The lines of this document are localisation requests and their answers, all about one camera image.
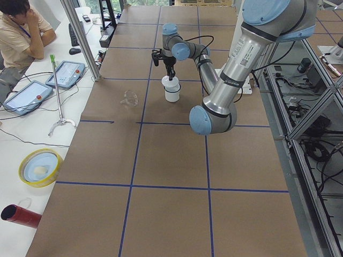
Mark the clear glass funnel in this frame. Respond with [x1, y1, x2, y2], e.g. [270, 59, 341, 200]
[120, 90, 138, 107]

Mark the aluminium frame post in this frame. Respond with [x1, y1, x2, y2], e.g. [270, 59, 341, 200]
[61, 0, 101, 81]

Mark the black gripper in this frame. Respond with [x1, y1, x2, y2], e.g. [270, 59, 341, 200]
[162, 50, 176, 81]

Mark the black keyboard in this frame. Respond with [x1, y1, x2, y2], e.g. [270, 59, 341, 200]
[68, 24, 79, 47]

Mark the black computer mouse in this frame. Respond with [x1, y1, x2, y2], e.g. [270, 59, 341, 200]
[69, 48, 81, 55]

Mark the white enamel cup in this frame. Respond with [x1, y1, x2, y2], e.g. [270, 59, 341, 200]
[164, 85, 181, 102]

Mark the yellow tape roll with plate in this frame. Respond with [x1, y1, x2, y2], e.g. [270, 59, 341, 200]
[18, 148, 63, 188]

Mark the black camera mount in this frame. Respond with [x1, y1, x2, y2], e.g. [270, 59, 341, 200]
[151, 49, 164, 66]

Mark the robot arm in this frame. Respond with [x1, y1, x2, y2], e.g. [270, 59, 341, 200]
[160, 23, 219, 94]
[189, 1, 317, 135]

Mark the green handled reach grabber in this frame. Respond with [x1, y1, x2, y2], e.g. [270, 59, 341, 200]
[48, 54, 77, 137]

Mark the teach pendant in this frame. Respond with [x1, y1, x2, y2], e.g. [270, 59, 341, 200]
[56, 61, 85, 89]
[3, 80, 53, 116]

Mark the white enamel cup lid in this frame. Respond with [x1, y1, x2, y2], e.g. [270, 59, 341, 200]
[161, 75, 181, 93]

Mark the far teach pendant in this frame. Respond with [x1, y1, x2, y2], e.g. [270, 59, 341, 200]
[56, 61, 85, 89]

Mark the seated person beige shirt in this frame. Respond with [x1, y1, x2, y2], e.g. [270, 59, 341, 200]
[1, 0, 56, 98]

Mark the near teach pendant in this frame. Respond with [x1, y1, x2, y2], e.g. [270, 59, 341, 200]
[3, 80, 53, 116]

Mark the red cylinder tube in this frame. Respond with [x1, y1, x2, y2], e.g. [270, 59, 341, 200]
[1, 205, 42, 229]

